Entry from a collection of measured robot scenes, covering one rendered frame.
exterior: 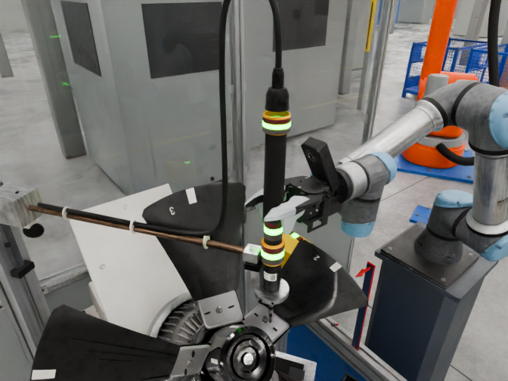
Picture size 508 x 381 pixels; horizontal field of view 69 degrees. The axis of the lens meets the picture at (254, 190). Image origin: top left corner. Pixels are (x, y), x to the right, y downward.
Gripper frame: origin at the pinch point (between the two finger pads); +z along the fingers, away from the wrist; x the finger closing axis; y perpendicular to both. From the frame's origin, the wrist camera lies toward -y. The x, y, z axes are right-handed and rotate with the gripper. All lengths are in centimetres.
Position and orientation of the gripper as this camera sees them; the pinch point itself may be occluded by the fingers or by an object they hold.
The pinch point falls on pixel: (260, 206)
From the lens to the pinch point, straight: 62.8
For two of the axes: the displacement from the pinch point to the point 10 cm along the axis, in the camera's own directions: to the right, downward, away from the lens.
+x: -6.1, -3.9, 7.0
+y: -0.1, 8.8, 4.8
